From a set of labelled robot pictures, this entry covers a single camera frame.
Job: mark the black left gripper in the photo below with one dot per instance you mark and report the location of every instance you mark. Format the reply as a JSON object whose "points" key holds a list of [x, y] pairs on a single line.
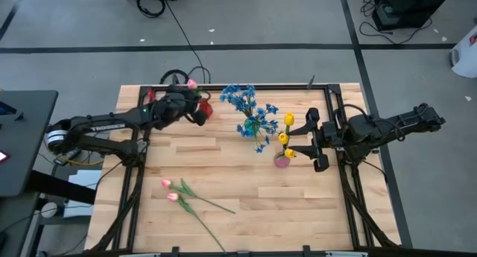
{"points": [[188, 100]]}

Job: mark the pink glass vase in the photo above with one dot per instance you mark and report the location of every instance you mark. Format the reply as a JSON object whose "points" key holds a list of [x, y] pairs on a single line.
{"points": [[280, 162]]}

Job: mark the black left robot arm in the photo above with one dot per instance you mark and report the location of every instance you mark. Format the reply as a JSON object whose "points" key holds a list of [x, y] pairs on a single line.
{"points": [[108, 126]]}

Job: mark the black equipment case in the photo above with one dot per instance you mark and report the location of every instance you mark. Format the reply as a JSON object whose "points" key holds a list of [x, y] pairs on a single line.
{"points": [[410, 7]]}

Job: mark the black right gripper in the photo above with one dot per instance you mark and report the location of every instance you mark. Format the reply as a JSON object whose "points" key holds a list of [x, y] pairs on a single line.
{"points": [[331, 138]]}

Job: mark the white board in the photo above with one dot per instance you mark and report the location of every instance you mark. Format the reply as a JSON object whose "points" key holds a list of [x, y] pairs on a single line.
{"points": [[85, 179]]}

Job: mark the white plastic bin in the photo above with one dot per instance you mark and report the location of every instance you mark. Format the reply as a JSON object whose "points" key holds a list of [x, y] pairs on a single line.
{"points": [[466, 56]]}

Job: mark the teal glass vase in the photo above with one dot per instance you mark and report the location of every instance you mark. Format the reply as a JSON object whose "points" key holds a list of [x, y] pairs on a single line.
{"points": [[247, 124]]}

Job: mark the black aluminium rig frame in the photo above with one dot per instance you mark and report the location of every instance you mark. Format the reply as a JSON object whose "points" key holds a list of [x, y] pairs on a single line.
{"points": [[335, 100]]}

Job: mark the red glass vase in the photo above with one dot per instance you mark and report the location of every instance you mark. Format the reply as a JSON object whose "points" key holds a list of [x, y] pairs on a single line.
{"points": [[206, 108]]}

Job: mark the black side desk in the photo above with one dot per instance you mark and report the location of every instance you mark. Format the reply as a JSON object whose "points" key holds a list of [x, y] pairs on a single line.
{"points": [[26, 138]]}

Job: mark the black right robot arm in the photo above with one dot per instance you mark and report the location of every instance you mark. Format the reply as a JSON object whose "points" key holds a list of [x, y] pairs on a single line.
{"points": [[395, 130]]}

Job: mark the lit tablet screen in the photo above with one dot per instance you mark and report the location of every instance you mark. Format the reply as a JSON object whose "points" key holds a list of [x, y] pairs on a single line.
{"points": [[3, 157]]}

